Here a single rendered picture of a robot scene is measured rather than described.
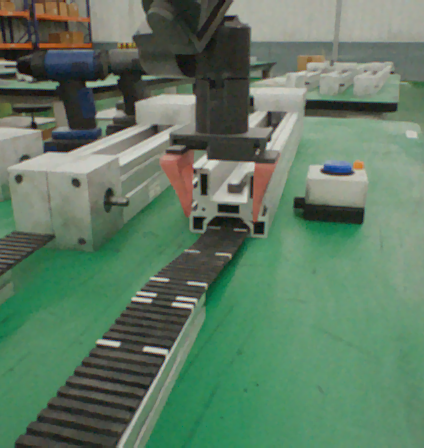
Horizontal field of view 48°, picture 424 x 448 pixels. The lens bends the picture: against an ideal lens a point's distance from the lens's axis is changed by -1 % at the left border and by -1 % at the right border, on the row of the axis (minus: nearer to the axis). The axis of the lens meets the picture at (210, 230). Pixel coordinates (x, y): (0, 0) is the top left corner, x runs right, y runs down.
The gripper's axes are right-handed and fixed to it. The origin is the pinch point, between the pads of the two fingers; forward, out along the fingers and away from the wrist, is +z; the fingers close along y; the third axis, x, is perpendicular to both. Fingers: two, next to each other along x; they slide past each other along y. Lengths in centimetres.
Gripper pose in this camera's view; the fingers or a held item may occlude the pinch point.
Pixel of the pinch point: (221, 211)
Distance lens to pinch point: 54.9
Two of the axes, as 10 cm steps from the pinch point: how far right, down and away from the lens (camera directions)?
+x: -2.4, 3.5, -9.1
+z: 0.0, 9.3, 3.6
